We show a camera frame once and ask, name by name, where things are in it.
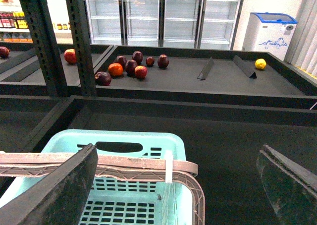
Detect brown basket handle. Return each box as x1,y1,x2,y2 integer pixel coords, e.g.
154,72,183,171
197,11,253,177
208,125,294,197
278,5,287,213
0,153,206,225

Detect black divider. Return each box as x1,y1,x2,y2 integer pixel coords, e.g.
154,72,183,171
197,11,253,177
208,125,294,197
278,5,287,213
197,57,214,80
233,55,257,79

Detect red yellow apple on shelf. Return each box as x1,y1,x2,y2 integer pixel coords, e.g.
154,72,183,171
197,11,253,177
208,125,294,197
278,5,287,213
134,65,148,79

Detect dark red apple back left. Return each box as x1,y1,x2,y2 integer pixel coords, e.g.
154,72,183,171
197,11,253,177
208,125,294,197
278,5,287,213
115,56,127,68

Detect black divider left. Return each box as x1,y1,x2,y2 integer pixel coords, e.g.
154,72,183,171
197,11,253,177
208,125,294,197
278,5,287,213
197,57,214,80

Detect dark red apple front left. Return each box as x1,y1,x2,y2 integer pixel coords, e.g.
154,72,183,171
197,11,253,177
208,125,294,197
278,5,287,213
95,71,111,86

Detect grocery shelf with bottles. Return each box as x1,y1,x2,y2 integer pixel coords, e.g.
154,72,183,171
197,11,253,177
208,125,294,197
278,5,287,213
0,0,73,44

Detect orange fruit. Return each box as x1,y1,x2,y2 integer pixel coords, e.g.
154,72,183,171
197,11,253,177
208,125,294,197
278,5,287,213
108,63,123,77

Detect black upright post right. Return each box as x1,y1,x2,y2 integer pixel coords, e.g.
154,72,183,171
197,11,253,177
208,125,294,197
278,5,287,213
65,0,97,96

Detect black divider right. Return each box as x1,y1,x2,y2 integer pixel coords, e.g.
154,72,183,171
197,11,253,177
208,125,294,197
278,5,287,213
233,55,257,79

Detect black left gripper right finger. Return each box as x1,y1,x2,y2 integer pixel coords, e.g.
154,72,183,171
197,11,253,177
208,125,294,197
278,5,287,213
256,145,317,225

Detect small dark red fruit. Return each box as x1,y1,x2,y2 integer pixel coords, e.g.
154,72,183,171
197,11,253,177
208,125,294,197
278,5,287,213
146,56,155,67

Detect black shelf tray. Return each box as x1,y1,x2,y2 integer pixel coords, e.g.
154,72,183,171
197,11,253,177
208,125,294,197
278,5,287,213
95,46,317,110
32,96,317,225

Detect glass door refrigerator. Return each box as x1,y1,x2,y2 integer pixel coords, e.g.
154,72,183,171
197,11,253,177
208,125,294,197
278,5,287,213
85,0,243,50

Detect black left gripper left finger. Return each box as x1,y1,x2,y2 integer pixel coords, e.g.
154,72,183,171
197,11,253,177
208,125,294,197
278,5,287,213
0,144,98,225

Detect dark red apple right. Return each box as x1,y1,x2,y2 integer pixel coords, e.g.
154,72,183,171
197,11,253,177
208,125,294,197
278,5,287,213
158,55,169,69

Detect black upper shelf tray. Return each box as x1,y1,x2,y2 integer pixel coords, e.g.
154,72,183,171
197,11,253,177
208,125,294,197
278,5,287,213
95,46,317,110

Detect black lower shelf tray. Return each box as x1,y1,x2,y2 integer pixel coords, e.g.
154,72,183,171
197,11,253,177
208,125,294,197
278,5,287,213
32,96,317,225

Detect black upright post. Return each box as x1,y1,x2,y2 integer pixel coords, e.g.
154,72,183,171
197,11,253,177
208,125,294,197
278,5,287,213
65,0,97,96
19,0,68,96

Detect light blue plastic basket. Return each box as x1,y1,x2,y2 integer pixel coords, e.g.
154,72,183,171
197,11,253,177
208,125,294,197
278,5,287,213
0,129,193,225

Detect white zip tie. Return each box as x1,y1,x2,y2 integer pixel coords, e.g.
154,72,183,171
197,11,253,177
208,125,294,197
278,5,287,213
164,150,173,184

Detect black upright post left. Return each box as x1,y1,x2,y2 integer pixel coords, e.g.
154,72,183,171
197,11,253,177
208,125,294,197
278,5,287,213
19,0,68,96

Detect dark apple far left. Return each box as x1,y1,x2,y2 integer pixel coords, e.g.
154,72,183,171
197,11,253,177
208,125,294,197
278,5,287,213
0,46,10,58

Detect red apple left tray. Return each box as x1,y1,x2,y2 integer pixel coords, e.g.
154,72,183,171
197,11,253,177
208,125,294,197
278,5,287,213
64,49,77,64

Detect white chest freezer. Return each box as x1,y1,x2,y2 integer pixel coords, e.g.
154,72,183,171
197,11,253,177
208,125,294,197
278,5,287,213
242,12,297,60

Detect yellow lemon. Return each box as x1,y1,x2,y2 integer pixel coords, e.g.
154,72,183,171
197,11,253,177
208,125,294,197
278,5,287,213
255,58,266,70

